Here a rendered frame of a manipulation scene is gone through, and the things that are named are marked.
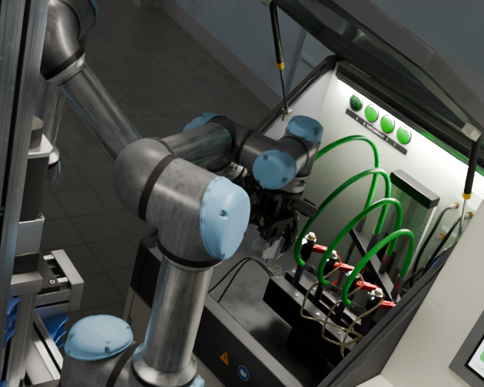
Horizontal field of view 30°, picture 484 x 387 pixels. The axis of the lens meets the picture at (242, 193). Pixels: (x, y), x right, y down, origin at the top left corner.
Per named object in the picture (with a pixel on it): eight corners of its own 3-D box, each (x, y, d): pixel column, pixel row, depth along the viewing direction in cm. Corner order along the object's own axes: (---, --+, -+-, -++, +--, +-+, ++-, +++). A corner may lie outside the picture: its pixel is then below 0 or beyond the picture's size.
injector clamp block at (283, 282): (255, 319, 249) (270, 276, 241) (281, 309, 256) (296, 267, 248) (341, 401, 230) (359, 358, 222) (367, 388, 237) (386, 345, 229)
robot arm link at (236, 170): (225, 142, 207) (243, 154, 201) (235, 155, 210) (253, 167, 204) (201, 165, 206) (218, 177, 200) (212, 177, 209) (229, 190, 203)
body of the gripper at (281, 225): (244, 226, 196) (258, 180, 190) (273, 217, 202) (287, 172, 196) (267, 246, 192) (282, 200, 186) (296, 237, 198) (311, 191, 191)
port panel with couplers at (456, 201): (409, 278, 244) (450, 183, 228) (417, 275, 246) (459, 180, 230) (446, 307, 237) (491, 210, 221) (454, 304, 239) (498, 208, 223)
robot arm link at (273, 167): (230, 175, 177) (254, 155, 186) (281, 199, 174) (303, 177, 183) (240, 140, 173) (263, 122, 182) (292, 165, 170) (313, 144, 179)
